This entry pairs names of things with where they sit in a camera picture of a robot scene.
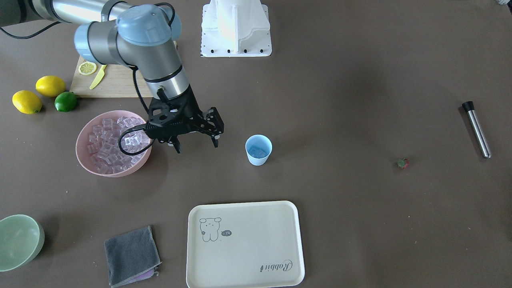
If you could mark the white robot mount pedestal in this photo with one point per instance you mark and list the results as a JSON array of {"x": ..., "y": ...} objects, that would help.
[{"x": 235, "y": 28}]

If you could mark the lemon half slice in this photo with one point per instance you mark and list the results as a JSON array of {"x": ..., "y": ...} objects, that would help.
[{"x": 87, "y": 68}]

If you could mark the yellow lemon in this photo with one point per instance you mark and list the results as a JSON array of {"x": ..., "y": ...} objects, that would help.
[
  {"x": 27, "y": 102},
  {"x": 50, "y": 86}
]

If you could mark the pink ice bowl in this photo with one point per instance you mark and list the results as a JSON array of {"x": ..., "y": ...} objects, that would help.
[{"x": 97, "y": 147}]

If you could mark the cream rabbit tray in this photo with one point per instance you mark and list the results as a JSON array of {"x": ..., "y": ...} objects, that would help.
[{"x": 244, "y": 245}]

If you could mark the green bowl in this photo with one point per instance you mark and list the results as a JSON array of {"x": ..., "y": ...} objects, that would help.
[{"x": 21, "y": 240}]

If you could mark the light blue plastic cup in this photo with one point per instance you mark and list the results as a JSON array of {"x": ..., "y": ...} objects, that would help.
[{"x": 262, "y": 142}]

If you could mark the metal muddler with black tip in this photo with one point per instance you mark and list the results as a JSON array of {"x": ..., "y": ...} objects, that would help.
[{"x": 469, "y": 108}]

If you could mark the red strawberry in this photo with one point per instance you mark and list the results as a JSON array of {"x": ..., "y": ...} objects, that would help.
[{"x": 403, "y": 163}]

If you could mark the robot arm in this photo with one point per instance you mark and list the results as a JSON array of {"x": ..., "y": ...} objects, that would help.
[{"x": 140, "y": 37}]

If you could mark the grey folded cloth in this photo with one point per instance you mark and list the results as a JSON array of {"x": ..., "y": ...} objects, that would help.
[{"x": 131, "y": 257}]

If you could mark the green lime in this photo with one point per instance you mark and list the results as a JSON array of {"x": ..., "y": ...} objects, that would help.
[{"x": 65, "y": 102}]

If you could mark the clear ice cube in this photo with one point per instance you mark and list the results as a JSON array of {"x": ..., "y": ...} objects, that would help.
[{"x": 257, "y": 152}]

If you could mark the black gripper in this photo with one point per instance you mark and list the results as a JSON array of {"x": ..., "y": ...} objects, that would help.
[{"x": 193, "y": 108}]

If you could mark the yellow plastic knife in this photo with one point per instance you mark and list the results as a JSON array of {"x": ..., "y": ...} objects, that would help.
[{"x": 98, "y": 77}]

